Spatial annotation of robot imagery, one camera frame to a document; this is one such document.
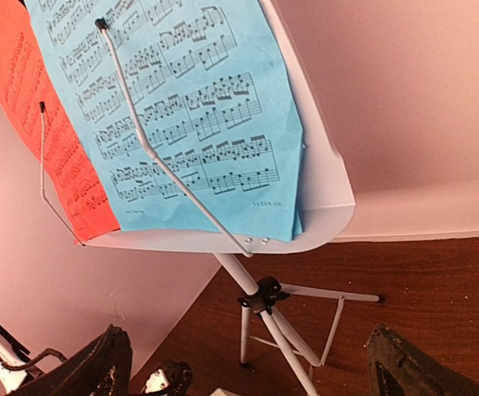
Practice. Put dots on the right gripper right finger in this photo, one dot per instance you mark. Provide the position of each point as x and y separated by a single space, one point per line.
397 367

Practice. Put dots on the red sheet music mat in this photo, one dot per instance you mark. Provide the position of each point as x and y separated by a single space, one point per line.
35 112

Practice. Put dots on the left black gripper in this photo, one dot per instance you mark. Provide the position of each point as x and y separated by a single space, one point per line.
171 377

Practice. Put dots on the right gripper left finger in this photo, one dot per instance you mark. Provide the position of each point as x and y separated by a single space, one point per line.
102 367

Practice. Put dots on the grey music stand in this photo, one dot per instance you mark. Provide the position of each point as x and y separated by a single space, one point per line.
325 203

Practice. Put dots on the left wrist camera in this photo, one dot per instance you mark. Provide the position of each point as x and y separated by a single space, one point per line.
17 367

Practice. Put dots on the blue sheet music mat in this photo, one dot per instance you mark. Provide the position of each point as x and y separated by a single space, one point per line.
184 109

